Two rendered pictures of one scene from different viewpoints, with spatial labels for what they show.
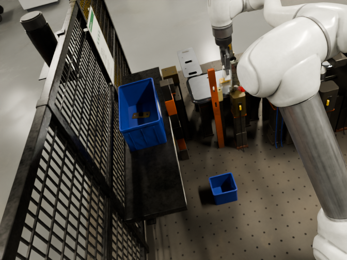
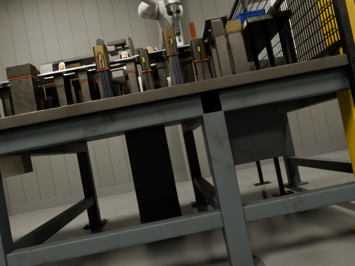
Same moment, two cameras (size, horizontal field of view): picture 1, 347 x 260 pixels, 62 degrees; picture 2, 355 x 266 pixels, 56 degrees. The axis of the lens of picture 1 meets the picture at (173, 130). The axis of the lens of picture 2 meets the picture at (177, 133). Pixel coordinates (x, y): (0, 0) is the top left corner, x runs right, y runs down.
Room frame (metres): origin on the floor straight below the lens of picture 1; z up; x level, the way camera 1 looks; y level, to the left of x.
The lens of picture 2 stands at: (2.97, -0.55, 0.49)
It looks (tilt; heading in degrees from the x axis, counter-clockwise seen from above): 2 degrees up; 176
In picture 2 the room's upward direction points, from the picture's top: 11 degrees counter-clockwise
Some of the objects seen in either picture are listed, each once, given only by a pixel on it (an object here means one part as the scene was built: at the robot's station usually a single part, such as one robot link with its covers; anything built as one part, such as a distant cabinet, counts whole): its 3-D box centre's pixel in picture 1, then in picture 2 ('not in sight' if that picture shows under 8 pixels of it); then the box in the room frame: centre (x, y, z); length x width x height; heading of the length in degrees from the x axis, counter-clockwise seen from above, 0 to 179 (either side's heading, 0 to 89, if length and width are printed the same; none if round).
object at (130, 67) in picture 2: not in sight; (135, 88); (1.13, -0.62, 0.84); 0.12 x 0.05 x 0.29; 176
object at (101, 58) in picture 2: not in sight; (105, 81); (1.31, -0.75, 0.87); 0.12 x 0.07 x 0.35; 176
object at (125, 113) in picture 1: (141, 113); (248, 31); (0.99, 0.11, 1.10); 0.30 x 0.17 x 0.13; 177
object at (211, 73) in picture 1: (217, 113); (199, 63); (1.00, -0.22, 0.95); 0.03 x 0.01 x 0.50; 86
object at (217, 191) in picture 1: (223, 189); not in sight; (0.72, -0.14, 0.75); 0.11 x 0.10 x 0.09; 86
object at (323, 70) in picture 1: (318, 95); (124, 80); (0.92, -0.68, 0.95); 0.18 x 0.13 x 0.49; 86
